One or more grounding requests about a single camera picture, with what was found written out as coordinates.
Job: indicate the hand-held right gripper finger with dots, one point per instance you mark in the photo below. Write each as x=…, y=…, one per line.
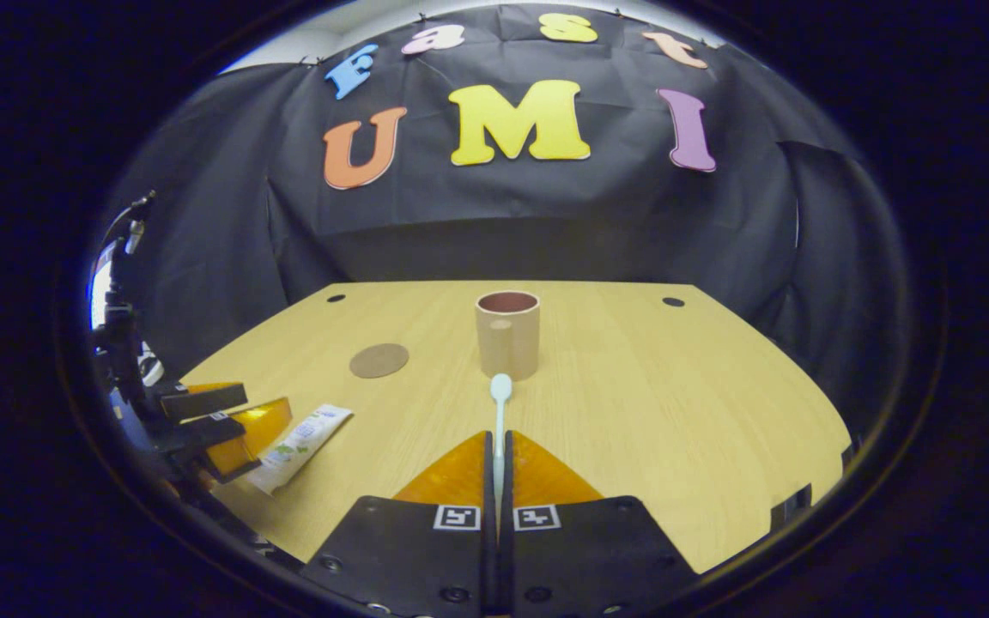
x=508, y=558
x=488, y=558

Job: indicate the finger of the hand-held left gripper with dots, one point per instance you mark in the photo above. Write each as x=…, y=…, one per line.
x=203, y=401
x=245, y=433

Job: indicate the computer monitor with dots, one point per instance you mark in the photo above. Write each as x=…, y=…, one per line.
x=98, y=296

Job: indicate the beige cup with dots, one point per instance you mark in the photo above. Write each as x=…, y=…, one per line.
x=507, y=343

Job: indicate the pale blue toothbrush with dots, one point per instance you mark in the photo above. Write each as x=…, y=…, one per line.
x=500, y=388

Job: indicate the round brown coaster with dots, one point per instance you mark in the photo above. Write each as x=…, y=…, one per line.
x=379, y=360

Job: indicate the wooden desktop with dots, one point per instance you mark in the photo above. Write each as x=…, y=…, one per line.
x=675, y=412

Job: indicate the white toothpaste tube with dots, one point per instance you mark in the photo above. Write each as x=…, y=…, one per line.
x=301, y=442

